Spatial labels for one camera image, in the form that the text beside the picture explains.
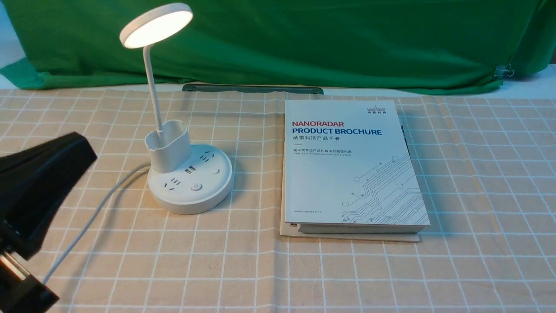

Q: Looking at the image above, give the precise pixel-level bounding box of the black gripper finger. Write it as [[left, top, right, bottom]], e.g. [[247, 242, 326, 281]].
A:
[[0, 132, 97, 260]]

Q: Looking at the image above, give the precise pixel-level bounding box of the white desk lamp power strip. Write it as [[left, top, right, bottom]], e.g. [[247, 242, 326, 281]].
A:
[[119, 3, 234, 215]]

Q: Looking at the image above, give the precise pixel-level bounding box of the beige book under brochure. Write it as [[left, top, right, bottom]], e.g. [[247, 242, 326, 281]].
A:
[[280, 123, 430, 242]]

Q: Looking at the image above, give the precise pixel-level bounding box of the dark grey flat bar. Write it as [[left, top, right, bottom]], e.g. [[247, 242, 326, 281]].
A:
[[182, 83, 324, 95]]

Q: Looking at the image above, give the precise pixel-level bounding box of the white product brochure book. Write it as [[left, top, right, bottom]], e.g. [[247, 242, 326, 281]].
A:
[[282, 100, 430, 234]]

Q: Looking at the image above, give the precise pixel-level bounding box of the green backdrop cloth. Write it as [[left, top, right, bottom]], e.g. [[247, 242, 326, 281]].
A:
[[1, 0, 555, 95]]

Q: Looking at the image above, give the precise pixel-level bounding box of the beige checkered tablecloth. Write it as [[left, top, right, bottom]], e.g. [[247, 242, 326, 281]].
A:
[[0, 89, 556, 313]]

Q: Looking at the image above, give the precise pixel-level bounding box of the metal binder clip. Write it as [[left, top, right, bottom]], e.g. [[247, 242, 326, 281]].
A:
[[493, 64, 515, 80]]

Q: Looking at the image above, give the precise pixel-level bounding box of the white lamp power cable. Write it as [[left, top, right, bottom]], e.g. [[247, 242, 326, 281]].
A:
[[41, 163, 151, 285]]

